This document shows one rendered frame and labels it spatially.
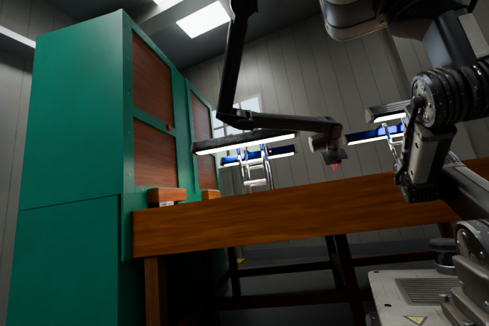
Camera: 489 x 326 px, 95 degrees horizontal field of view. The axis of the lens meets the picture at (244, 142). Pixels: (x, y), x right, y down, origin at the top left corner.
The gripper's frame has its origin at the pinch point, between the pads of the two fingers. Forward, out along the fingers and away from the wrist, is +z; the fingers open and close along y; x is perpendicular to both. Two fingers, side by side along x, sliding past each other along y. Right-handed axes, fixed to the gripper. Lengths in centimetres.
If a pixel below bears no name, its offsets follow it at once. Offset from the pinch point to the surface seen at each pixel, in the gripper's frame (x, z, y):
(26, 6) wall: -175, -120, 243
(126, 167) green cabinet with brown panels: 8, -30, 89
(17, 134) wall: -78, -28, 243
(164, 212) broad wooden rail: 23, -14, 74
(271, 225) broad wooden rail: 30.1, -6.8, 31.2
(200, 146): -22, -14, 67
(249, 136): -22.5, -13.4, 38.5
